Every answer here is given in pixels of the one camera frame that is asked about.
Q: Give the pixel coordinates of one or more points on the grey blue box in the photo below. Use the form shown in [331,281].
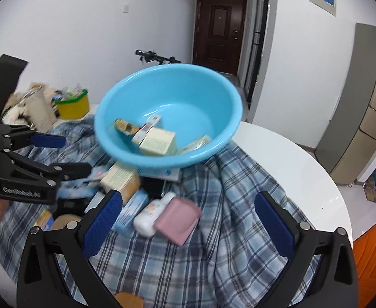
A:
[95,202]

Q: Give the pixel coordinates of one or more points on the beige round case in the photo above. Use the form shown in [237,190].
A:
[67,223]

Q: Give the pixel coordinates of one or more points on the light blue tissue packet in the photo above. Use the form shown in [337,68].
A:
[75,191]

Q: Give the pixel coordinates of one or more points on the yellow bin green rim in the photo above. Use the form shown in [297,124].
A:
[72,107]

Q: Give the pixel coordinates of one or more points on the pink wallet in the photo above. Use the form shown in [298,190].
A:
[178,221]

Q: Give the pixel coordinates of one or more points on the tall cream box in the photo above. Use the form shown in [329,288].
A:
[119,176]

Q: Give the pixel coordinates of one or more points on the dark brown door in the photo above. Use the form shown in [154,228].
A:
[220,32]

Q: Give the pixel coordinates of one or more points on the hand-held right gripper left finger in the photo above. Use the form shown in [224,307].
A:
[103,224]

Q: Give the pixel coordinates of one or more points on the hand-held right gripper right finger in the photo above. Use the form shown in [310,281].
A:
[274,224]

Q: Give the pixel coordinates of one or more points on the light blue and white box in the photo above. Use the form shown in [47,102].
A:
[131,210]

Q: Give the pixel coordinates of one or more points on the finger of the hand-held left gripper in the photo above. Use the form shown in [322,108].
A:
[72,170]
[48,141]

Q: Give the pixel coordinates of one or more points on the red and white box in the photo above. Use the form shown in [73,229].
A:
[148,126]

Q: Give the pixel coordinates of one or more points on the white wall switch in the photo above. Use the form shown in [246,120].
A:
[126,9]

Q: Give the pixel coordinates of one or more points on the gold and grey refrigerator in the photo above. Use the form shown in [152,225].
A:
[358,102]

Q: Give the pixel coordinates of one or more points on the white and blue flat box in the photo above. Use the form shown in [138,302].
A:
[159,175]

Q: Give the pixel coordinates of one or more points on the pile of small packets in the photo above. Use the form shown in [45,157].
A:
[70,93]

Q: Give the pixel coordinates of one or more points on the light blue plastic basin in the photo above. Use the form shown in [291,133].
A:
[175,89]

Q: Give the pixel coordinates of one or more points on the cream square box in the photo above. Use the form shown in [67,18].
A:
[157,142]

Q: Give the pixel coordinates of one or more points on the gold and blue cigarette pack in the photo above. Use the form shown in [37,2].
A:
[43,219]

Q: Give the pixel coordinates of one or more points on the blue plaid cloth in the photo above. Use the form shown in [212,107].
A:
[226,199]

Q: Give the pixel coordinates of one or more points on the white lotion bottle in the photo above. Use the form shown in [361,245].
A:
[149,216]

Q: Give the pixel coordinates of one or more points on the patterned floor mat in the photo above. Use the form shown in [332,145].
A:
[375,189]

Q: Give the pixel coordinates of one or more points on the black framed glass door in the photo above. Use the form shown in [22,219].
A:
[255,38]

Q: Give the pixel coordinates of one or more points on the orange brown flat object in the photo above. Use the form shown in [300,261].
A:
[128,300]

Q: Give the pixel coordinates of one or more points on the cream plush toy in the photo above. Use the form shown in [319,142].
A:
[16,106]

